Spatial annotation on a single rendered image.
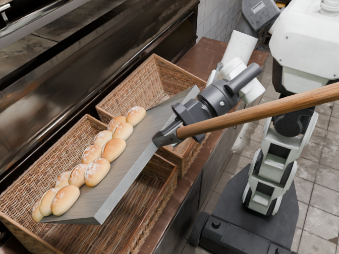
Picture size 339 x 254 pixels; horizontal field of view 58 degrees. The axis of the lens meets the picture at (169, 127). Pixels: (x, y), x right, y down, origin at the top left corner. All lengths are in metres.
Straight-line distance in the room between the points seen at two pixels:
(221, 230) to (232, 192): 0.30
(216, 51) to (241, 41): 1.34
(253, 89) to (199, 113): 0.16
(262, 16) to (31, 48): 0.86
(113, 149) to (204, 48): 1.61
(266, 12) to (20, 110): 0.91
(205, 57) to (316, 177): 1.18
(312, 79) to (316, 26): 0.17
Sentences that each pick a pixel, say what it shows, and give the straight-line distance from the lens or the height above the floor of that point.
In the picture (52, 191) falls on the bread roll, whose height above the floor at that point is 1.00.
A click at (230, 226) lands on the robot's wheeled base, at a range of 1.85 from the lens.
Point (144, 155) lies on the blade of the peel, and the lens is 0.82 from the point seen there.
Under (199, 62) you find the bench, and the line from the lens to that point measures 2.29.
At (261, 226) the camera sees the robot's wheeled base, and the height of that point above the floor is 0.17.
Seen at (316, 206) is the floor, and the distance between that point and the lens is 2.32.
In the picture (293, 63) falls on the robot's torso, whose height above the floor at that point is 1.27.
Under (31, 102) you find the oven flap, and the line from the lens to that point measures 1.27.
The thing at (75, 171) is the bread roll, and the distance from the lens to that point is 1.02.
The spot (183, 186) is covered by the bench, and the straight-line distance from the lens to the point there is 1.48.
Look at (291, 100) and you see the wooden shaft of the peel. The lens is 0.62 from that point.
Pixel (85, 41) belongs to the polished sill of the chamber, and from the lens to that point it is 1.38.
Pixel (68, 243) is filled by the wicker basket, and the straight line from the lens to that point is 1.39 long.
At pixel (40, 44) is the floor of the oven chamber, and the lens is 1.37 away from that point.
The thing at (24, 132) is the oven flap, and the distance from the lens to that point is 1.26.
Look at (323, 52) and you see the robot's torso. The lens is 1.02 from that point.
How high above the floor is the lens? 1.79
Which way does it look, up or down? 44 degrees down
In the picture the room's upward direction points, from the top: straight up
